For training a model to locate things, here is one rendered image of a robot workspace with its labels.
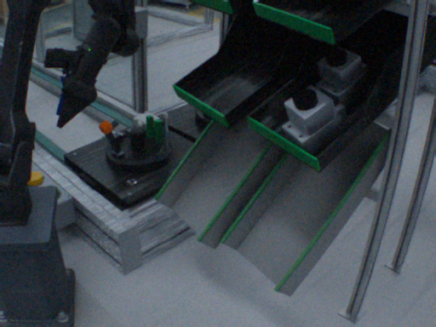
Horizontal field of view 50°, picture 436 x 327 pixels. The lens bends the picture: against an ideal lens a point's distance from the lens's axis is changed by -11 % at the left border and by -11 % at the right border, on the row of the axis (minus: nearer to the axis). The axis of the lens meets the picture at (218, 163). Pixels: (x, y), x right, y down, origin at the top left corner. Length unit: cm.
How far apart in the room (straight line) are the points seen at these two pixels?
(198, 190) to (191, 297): 19
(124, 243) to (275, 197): 28
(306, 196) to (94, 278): 42
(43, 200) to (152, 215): 22
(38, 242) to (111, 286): 24
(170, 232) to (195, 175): 15
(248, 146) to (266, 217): 12
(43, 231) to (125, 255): 22
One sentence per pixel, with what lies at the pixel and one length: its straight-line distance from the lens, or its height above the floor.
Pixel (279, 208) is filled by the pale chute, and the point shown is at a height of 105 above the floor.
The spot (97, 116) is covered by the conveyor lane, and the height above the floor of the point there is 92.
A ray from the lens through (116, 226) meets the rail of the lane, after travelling 89.
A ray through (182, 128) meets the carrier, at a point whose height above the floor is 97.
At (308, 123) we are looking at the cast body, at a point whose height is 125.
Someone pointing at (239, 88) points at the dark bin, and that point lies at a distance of 75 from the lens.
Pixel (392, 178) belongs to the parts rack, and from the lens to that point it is 71.
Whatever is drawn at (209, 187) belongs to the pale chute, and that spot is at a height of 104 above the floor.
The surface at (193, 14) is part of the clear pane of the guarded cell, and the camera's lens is 237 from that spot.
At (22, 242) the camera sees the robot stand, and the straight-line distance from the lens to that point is 73.
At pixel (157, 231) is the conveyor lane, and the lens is 94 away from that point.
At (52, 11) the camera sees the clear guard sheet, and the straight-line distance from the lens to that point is 160.
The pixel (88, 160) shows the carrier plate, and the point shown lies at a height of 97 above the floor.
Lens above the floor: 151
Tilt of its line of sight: 31 degrees down
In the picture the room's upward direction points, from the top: 2 degrees clockwise
